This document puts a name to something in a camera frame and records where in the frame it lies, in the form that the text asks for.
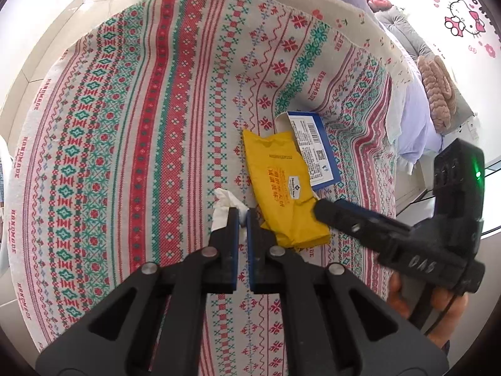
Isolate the yellow snack packet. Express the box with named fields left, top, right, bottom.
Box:
left=243, top=129, right=331, bottom=248

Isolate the white tissue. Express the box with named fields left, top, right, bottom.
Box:
left=211, top=188, right=250, bottom=232

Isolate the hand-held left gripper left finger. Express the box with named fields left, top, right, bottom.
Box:
left=35, top=207, right=240, bottom=376

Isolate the blue white box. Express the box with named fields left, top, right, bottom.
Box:
left=274, top=110, right=340, bottom=192

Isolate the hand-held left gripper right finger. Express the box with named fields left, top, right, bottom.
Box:
left=246, top=207, right=449, bottom=376

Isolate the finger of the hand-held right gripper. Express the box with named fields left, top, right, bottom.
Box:
left=334, top=199, right=417, bottom=230
left=315, top=199, right=416, bottom=252

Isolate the person's right hand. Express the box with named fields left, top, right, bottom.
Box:
left=387, top=272, right=468, bottom=347

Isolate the patterned striped tablecloth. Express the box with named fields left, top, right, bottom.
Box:
left=8, top=0, right=398, bottom=376

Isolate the brown fluffy cushion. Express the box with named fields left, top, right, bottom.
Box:
left=417, top=55, right=460, bottom=134

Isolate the cartoon cat wall sticker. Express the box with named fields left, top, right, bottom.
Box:
left=432, top=0, right=501, bottom=57

